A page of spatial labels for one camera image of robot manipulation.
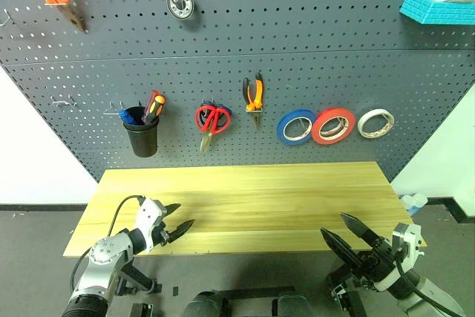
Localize black table leg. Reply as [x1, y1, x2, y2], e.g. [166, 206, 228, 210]
[327, 268, 369, 317]
[117, 255, 163, 296]

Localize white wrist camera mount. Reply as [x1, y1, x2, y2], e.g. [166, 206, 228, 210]
[134, 197, 167, 255]
[391, 222, 428, 274]

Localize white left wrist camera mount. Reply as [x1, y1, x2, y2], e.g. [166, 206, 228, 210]
[134, 197, 167, 255]

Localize small orange black pliers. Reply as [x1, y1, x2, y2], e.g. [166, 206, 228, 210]
[242, 71, 266, 131]

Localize red-handled scissors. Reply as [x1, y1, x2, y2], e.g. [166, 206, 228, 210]
[195, 105, 232, 154]

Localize white tape roll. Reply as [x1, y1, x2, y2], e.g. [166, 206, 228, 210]
[357, 108, 396, 140]

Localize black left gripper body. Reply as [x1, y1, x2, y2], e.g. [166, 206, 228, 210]
[154, 220, 176, 248]

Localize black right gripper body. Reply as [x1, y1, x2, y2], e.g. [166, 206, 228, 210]
[348, 237, 400, 290]

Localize dark grey pegboard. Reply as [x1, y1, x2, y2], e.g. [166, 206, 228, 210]
[0, 0, 475, 185]

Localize black caster block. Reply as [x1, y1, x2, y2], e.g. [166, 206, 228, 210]
[129, 303, 156, 317]

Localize black pen cup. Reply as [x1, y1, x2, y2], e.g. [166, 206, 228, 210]
[122, 106, 161, 159]

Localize black table crossbar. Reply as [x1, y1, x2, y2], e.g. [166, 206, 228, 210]
[222, 287, 297, 300]

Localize cyan brick-pattern holder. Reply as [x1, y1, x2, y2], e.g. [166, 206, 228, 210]
[399, 0, 475, 26]

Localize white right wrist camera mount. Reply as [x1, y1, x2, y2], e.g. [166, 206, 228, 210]
[391, 222, 428, 274]

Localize blue-handled scissors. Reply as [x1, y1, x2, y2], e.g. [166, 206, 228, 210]
[198, 99, 235, 134]

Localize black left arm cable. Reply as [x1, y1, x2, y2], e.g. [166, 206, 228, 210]
[70, 194, 146, 293]

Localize black baseboard strip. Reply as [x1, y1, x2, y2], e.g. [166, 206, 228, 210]
[0, 203, 89, 212]

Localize wide red tape roll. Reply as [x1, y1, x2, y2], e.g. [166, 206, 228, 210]
[311, 107, 356, 146]

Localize orange black handled screwdriver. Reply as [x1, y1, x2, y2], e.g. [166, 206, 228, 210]
[144, 94, 167, 125]

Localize round metal disc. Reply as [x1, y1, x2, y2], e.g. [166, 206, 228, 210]
[166, 0, 196, 21]

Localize blue tape roll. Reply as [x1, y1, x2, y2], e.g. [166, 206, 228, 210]
[276, 108, 318, 146]

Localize red-handled screwdriver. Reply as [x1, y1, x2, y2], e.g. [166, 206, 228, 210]
[142, 89, 162, 118]

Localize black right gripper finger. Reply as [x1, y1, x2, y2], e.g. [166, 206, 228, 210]
[320, 227, 359, 270]
[339, 212, 384, 249]

